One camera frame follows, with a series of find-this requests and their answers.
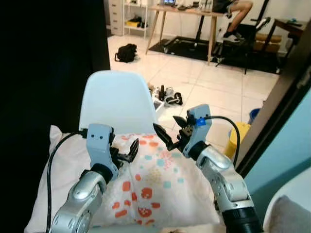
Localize black floor mat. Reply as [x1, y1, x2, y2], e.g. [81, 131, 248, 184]
[148, 37, 285, 75]

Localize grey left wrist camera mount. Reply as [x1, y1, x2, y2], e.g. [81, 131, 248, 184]
[86, 123, 120, 171]

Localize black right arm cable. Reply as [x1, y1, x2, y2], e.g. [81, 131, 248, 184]
[202, 115, 242, 168]

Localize white floral print pillow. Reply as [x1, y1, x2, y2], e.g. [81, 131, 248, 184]
[24, 125, 225, 233]

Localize dark door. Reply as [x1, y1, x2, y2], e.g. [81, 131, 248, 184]
[235, 19, 311, 178]

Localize white drawer unit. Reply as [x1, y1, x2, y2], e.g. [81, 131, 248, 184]
[107, 0, 125, 36]

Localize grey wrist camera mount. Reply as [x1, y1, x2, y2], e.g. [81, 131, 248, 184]
[86, 123, 120, 171]
[186, 104, 212, 159]

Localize grey seat cushion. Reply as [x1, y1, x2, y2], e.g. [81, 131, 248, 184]
[268, 195, 311, 233]

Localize white shelf rack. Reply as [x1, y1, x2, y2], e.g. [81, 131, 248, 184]
[123, 0, 150, 38]

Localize white plastic chair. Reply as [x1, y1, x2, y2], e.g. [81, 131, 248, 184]
[79, 70, 159, 135]
[262, 167, 311, 233]

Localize blue container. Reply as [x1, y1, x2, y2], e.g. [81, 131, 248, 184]
[247, 107, 262, 125]

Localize seated person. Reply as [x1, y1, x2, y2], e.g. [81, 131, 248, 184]
[213, 0, 255, 44]

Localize wooden desk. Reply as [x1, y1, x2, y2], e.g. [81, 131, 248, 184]
[145, 4, 225, 65]

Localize yellow bin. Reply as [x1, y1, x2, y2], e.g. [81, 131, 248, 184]
[223, 122, 252, 161]

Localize black and white shoes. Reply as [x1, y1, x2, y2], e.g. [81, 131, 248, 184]
[162, 85, 185, 107]

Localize small white device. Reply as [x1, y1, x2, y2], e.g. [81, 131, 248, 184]
[153, 99, 166, 115]

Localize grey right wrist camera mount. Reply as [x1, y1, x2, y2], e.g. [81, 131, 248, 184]
[186, 104, 212, 159]

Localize cardboard box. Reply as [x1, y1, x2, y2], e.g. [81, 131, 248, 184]
[255, 33, 283, 53]

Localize black bag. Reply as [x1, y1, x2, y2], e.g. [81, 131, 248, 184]
[114, 43, 138, 63]

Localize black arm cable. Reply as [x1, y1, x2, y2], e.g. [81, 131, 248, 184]
[202, 115, 242, 168]
[46, 129, 88, 233]

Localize black metal frame seat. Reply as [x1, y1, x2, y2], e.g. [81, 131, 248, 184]
[213, 0, 273, 75]

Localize dark wooden side table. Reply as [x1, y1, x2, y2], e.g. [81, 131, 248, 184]
[262, 18, 308, 52]

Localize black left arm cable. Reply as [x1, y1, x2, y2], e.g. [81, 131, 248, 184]
[46, 129, 88, 233]

